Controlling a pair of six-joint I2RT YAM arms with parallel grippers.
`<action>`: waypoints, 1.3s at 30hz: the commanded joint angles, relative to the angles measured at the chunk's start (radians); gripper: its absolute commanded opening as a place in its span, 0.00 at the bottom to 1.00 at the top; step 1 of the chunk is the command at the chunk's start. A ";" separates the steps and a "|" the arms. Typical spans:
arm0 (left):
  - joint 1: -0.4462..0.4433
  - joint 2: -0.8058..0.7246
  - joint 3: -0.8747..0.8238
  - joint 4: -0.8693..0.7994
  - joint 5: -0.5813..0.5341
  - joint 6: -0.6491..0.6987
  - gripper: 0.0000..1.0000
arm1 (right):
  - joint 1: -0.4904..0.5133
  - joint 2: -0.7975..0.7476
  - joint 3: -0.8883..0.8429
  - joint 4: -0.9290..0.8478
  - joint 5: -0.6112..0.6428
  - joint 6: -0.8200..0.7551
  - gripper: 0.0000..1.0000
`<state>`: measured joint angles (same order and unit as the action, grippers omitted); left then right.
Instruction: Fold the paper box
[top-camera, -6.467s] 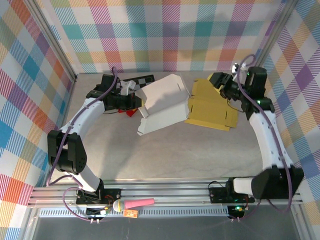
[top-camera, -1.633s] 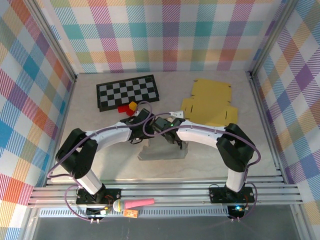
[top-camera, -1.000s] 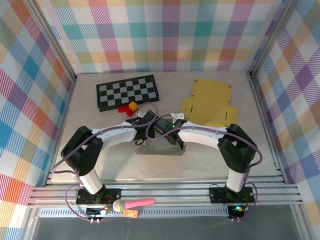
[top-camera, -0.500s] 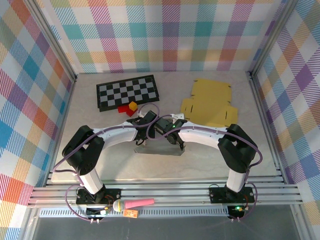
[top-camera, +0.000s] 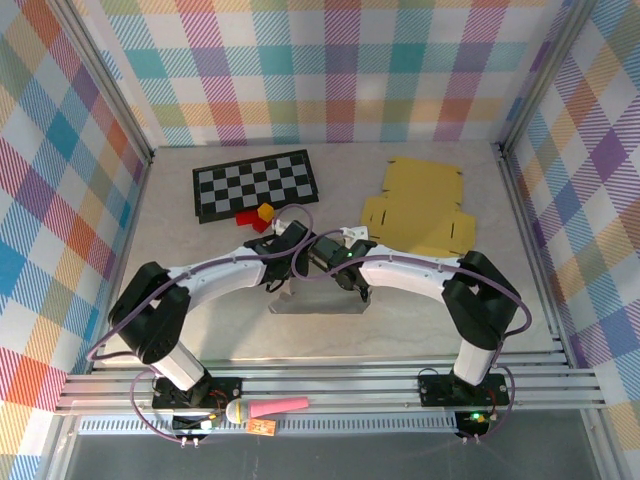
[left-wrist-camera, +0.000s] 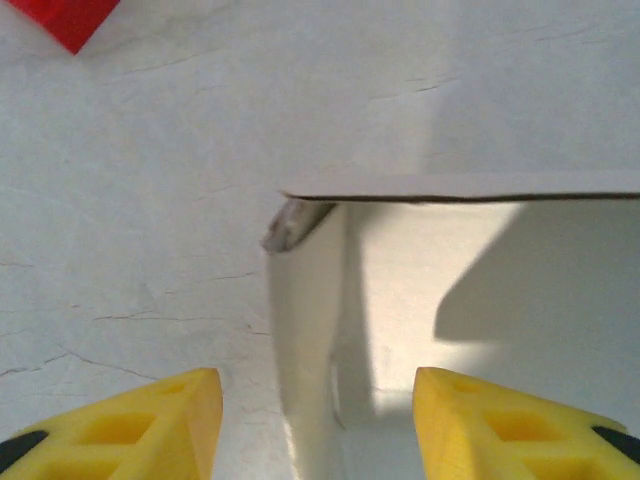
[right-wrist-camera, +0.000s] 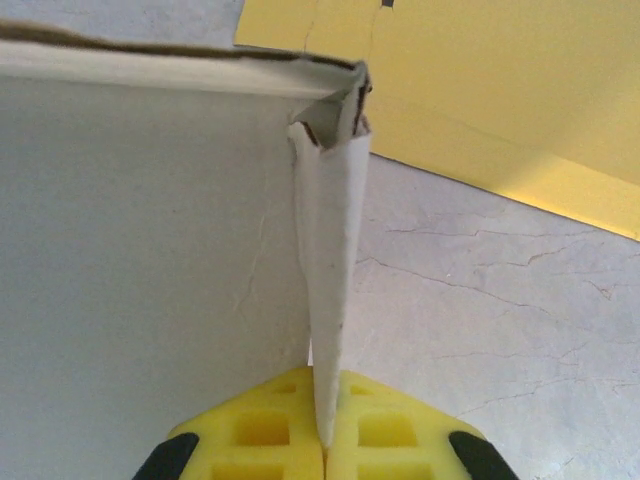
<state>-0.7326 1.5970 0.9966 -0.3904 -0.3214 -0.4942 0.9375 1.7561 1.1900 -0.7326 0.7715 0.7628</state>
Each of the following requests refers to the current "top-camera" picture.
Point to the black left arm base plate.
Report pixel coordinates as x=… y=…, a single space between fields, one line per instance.
x=227 y=390

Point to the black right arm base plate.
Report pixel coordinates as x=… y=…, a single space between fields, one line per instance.
x=435 y=392

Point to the white paper box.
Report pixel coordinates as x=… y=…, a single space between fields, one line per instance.
x=320 y=304

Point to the aluminium frame post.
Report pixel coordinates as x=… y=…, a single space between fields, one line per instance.
x=542 y=75
x=110 y=80

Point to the aluminium side rail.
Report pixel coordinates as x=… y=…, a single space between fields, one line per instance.
x=519 y=200
x=132 y=225

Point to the short red toy brick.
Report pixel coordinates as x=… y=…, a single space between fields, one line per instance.
x=260 y=227

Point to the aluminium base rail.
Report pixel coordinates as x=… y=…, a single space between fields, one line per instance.
x=325 y=385

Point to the yellow toy brick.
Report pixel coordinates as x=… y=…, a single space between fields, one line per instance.
x=266 y=212

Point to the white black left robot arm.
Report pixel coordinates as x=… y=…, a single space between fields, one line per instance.
x=150 y=320

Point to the small orange circuit board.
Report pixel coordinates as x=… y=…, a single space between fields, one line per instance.
x=262 y=427

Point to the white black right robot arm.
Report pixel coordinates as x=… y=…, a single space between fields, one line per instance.
x=480 y=300

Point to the black folding chessboard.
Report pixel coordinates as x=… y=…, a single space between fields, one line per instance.
x=250 y=187

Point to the yellow paper box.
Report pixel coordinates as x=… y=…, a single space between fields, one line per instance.
x=425 y=200

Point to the long red toy brick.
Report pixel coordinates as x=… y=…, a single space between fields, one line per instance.
x=243 y=219

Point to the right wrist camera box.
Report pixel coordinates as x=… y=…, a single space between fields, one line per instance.
x=356 y=232

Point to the black controller board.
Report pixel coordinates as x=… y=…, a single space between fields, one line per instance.
x=192 y=422
x=475 y=424

